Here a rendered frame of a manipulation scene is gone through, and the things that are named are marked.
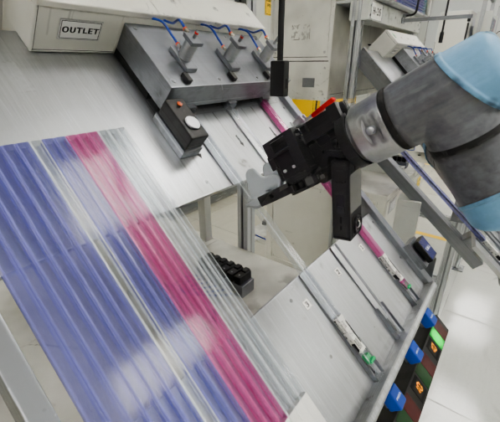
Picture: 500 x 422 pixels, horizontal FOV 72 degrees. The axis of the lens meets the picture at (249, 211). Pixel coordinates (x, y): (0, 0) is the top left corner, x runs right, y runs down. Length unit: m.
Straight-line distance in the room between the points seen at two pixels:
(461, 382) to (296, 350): 1.28
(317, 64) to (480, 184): 1.33
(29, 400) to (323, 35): 1.57
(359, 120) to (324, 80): 1.25
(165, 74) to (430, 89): 0.36
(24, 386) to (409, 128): 0.42
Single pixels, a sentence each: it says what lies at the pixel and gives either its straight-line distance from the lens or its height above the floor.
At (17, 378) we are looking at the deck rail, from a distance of 0.36.
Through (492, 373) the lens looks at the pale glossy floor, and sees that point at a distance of 1.83.
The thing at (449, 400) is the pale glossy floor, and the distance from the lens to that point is 1.64.
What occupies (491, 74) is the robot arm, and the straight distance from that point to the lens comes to 0.38.
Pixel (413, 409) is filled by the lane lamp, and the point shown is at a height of 0.66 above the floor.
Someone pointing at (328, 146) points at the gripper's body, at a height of 1.06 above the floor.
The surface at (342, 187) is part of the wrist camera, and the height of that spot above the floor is 1.01.
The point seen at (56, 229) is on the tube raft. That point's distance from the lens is 0.41.
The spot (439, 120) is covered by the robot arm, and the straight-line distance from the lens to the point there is 0.39.
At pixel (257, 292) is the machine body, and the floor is 0.62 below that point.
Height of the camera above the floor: 1.15
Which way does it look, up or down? 23 degrees down
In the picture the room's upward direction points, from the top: straight up
